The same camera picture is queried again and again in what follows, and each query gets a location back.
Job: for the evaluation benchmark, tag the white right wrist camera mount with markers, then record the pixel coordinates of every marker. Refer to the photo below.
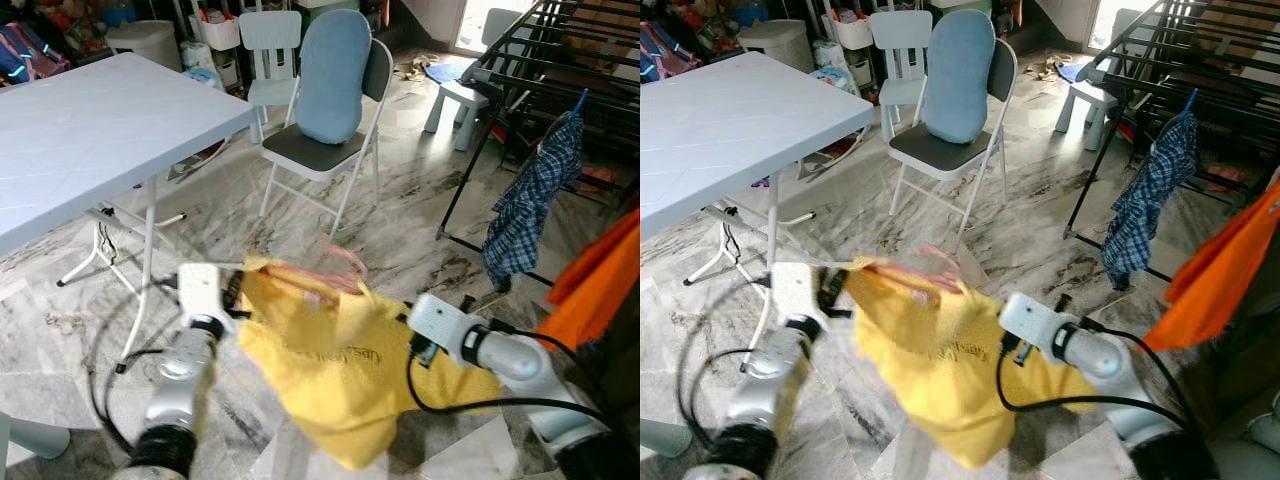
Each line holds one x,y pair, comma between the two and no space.
440,325
1030,320

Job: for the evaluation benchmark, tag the blue cushion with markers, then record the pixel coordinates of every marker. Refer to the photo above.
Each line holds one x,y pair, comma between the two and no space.
335,75
958,75

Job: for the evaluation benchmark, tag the blue plaid shirt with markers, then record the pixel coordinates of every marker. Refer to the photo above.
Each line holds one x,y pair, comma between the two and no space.
530,200
1150,200

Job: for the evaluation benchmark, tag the white storage basket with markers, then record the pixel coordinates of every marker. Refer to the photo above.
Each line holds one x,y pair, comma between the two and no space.
850,30
215,30

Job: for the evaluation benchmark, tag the blue plastic hanger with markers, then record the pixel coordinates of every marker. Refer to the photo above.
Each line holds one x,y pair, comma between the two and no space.
1190,102
582,100

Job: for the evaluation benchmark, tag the white folding table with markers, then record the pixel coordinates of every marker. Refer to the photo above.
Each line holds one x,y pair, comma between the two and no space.
740,130
90,130

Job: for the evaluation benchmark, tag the round white laundry bin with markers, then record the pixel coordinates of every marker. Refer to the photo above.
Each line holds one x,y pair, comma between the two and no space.
150,40
775,40

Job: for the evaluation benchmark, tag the grey green sofa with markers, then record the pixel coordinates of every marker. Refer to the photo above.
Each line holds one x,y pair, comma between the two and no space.
1250,440

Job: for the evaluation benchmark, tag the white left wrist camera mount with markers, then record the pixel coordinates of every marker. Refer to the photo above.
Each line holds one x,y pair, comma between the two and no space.
795,290
203,292

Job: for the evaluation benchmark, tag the black drying rack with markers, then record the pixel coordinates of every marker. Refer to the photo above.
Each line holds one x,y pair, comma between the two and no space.
1200,60
560,62

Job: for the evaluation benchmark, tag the yellow shirt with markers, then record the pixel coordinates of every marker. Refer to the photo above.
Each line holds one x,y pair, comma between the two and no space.
340,370
960,370

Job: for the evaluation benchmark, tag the orange shirt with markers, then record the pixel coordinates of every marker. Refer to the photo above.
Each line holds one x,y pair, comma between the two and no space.
1220,280
600,280

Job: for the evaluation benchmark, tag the blue and pink backpack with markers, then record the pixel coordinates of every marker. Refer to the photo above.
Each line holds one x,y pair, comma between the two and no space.
30,55
665,50

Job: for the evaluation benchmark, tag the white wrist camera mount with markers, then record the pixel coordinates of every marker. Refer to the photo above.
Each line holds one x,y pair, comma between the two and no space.
203,292
795,290
1030,320
440,325

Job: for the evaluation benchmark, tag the grey folding chair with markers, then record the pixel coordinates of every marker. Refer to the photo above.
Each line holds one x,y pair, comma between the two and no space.
935,152
310,150

